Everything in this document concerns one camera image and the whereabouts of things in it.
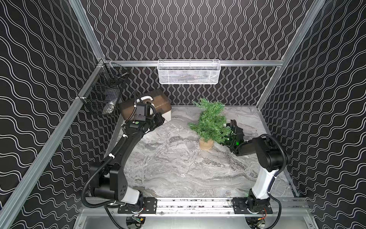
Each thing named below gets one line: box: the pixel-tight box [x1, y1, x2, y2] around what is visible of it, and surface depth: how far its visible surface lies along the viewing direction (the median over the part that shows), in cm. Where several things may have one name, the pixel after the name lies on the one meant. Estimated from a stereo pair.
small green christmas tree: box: [187, 98, 232, 151], surface depth 77 cm
